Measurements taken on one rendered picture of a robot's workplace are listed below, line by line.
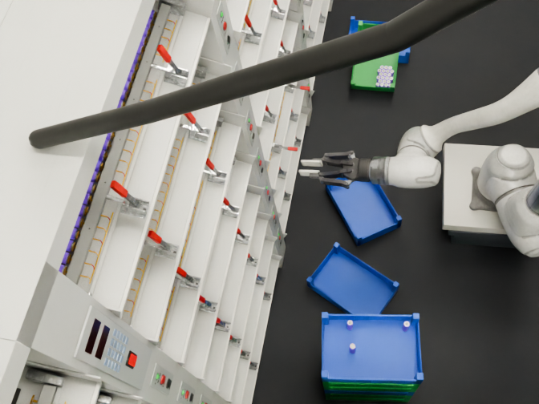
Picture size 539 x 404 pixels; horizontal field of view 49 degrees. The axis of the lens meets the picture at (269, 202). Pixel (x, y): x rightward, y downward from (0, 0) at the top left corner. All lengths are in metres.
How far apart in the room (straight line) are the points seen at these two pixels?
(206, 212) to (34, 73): 0.64
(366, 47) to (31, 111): 0.50
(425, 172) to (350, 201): 0.76
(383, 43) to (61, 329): 0.53
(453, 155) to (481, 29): 0.91
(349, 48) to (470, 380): 1.99
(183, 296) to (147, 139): 0.42
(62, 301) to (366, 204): 1.92
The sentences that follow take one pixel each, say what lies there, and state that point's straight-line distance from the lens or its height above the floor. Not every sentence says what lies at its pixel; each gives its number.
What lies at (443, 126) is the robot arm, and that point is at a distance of 1.96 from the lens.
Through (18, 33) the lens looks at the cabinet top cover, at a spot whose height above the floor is 1.70.
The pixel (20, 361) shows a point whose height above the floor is 1.68.
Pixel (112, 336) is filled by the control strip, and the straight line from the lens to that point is 0.93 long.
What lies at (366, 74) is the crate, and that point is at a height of 0.03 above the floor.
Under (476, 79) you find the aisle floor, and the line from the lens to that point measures 2.96.
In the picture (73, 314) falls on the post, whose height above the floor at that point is 1.60.
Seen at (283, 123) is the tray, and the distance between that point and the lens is 2.20.
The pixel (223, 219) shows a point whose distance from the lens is 1.60.
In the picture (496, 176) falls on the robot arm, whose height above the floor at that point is 0.47.
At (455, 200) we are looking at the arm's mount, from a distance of 2.34.
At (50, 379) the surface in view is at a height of 1.50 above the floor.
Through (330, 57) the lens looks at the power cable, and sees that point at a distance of 0.50.
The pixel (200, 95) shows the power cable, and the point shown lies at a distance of 0.59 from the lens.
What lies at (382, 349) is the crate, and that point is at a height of 0.40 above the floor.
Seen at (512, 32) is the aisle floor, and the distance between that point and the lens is 3.18.
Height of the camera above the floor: 2.31
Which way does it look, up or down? 63 degrees down
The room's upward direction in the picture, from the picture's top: 15 degrees counter-clockwise
